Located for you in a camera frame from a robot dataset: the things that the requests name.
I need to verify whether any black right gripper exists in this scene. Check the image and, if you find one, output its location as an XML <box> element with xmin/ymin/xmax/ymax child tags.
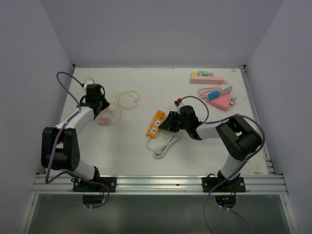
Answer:
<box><xmin>159</xmin><ymin>111</ymin><xmax>189</xmax><ymax>133</ymax></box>

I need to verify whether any pink charger plug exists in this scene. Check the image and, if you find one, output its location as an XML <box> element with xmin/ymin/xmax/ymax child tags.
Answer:
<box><xmin>97</xmin><ymin>118</ymin><xmax>105</xmax><ymax>126</ymax></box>

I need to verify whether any blue square adapter plug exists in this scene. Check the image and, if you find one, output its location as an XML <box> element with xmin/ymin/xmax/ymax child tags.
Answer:
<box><xmin>207</xmin><ymin>90</ymin><xmax>220</xmax><ymax>101</ymax></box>

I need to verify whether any pink triangular power strip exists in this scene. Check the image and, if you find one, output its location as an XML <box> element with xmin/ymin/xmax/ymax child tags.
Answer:
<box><xmin>206</xmin><ymin>94</ymin><xmax>231</xmax><ymax>111</ymax></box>

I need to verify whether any white square adapter plug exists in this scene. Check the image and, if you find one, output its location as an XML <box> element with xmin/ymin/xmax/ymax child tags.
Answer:
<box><xmin>220</xmin><ymin>84</ymin><xmax>233</xmax><ymax>95</ymax></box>

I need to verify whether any orange power strip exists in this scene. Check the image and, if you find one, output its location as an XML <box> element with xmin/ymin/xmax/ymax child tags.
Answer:
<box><xmin>146</xmin><ymin>110</ymin><xmax>166</xmax><ymax>138</ymax></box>

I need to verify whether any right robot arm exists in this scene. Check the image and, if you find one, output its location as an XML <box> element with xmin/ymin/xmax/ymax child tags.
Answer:
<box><xmin>159</xmin><ymin>105</ymin><xmax>265</xmax><ymax>192</ymax></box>

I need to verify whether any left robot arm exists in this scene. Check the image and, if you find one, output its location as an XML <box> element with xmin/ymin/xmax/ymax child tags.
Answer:
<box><xmin>41</xmin><ymin>84</ymin><xmax>110</xmax><ymax>192</ymax></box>

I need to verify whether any long pink power strip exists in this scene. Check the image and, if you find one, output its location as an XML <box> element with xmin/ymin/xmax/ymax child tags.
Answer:
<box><xmin>190</xmin><ymin>76</ymin><xmax>224</xmax><ymax>85</ymax></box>

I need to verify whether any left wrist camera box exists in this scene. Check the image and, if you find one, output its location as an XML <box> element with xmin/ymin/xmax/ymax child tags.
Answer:
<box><xmin>83</xmin><ymin>78</ymin><xmax>95</xmax><ymax>89</ymax></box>

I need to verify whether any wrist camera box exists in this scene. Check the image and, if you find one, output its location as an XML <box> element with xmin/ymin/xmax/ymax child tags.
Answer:
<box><xmin>83</xmin><ymin>78</ymin><xmax>95</xmax><ymax>89</ymax></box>
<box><xmin>174</xmin><ymin>98</ymin><xmax>184</xmax><ymax>109</ymax></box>

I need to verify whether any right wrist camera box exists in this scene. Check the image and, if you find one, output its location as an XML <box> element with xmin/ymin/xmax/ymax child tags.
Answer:
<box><xmin>174</xmin><ymin>98</ymin><xmax>184</xmax><ymax>109</ymax></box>

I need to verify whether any pink charging cable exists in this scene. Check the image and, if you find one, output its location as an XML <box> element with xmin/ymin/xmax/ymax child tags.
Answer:
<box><xmin>99</xmin><ymin>103</ymin><xmax>122</xmax><ymax>126</ymax></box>

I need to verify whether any pink power strip cord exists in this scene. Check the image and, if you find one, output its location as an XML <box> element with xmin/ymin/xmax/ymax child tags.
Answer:
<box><xmin>196</xmin><ymin>81</ymin><xmax>230</xmax><ymax>99</ymax></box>

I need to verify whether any yellow charging cable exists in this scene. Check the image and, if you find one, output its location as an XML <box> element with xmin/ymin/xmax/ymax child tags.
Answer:
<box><xmin>114</xmin><ymin>91</ymin><xmax>141</xmax><ymax>110</ymax></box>

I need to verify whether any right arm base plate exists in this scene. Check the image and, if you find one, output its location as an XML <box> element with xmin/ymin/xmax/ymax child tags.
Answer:
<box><xmin>201</xmin><ymin>174</ymin><xmax>246</xmax><ymax>193</ymax></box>

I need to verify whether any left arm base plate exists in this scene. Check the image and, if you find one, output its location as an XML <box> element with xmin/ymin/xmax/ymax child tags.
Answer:
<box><xmin>71</xmin><ymin>176</ymin><xmax>117</xmax><ymax>193</ymax></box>

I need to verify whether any aluminium right side rail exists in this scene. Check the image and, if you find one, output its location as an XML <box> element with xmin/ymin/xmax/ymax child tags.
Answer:
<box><xmin>239</xmin><ymin>65</ymin><xmax>275</xmax><ymax>175</ymax></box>

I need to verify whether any aluminium rail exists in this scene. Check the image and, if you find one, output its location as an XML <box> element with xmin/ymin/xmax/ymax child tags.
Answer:
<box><xmin>239</xmin><ymin>65</ymin><xmax>275</xmax><ymax>175</ymax></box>
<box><xmin>32</xmin><ymin>175</ymin><xmax>288</xmax><ymax>195</ymax></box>

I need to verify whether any aluminium front rail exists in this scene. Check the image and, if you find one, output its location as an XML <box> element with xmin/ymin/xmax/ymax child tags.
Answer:
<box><xmin>32</xmin><ymin>175</ymin><xmax>288</xmax><ymax>195</ymax></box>

